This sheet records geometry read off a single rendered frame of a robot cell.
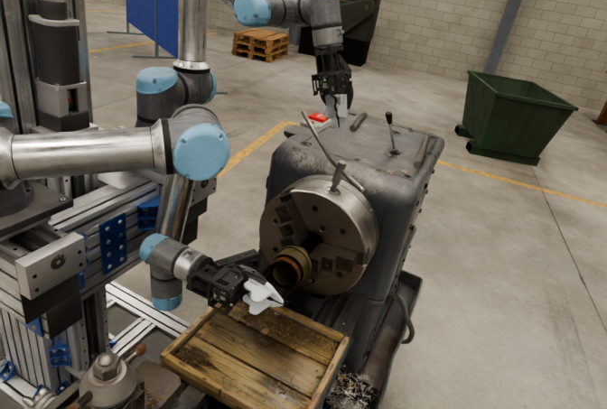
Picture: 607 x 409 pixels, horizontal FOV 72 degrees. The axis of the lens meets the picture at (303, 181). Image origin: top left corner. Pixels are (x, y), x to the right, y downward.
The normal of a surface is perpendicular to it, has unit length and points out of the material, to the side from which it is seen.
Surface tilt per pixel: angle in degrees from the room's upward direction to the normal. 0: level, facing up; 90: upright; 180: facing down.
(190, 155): 89
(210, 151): 89
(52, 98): 90
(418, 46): 90
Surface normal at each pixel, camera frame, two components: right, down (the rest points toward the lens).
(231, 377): 0.16, -0.88
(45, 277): 0.88, 0.33
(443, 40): -0.31, 0.38
